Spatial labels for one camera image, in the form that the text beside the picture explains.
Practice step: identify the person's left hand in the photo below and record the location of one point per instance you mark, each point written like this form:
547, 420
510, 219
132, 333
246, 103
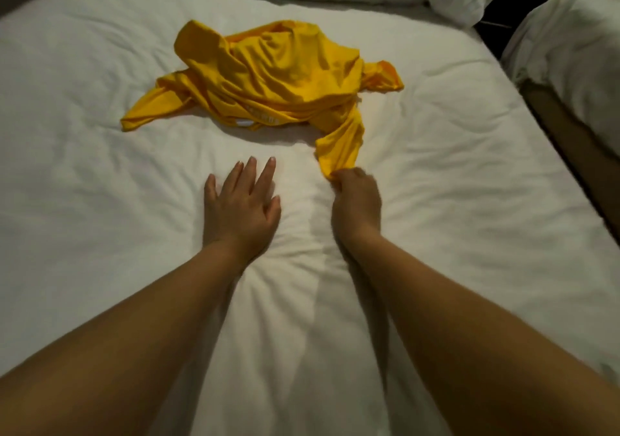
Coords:
240, 222

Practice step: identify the person's right hand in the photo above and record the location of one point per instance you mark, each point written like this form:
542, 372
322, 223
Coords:
356, 210

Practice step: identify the person's left little finger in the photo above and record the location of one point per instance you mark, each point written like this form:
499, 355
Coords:
209, 189

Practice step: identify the person's left middle finger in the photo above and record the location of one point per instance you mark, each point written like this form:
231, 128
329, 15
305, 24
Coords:
247, 174

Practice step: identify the person's left thumb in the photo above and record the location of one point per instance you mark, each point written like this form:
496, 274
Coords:
274, 209

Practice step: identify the person's right fingers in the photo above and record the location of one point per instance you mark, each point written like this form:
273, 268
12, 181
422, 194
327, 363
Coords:
348, 176

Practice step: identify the yellow shirt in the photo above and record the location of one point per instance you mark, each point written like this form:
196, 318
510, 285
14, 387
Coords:
276, 72

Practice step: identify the person's right forearm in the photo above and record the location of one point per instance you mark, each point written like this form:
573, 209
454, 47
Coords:
474, 348

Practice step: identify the person's left forearm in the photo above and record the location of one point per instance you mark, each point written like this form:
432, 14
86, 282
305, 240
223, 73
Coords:
121, 353

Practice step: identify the white bed duvet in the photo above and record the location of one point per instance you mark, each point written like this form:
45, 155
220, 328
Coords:
465, 169

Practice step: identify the brown neighbouring bed base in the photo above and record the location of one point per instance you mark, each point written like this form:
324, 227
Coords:
576, 155

